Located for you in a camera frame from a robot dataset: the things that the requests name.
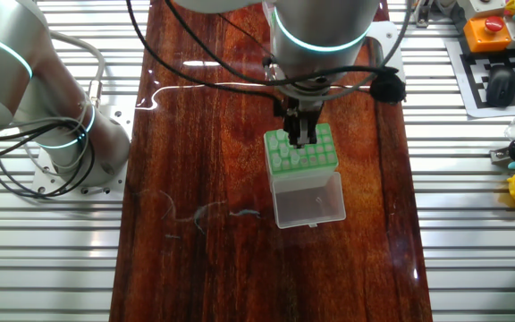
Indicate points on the black computer mouse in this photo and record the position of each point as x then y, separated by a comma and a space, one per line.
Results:
501, 87

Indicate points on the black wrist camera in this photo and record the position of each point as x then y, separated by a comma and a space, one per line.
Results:
387, 88

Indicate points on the red emergency stop button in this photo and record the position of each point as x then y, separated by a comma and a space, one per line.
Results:
493, 23

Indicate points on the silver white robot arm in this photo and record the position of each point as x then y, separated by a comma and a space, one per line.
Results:
320, 27

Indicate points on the yellow button box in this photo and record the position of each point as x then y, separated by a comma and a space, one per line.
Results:
481, 42

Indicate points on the glossy brown wooden board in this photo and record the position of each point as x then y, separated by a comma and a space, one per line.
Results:
217, 268

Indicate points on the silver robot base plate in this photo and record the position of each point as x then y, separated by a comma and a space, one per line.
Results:
121, 118

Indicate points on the tall translucent green tip box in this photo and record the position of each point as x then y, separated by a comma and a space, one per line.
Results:
306, 205

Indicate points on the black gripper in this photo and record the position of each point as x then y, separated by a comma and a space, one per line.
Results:
302, 111

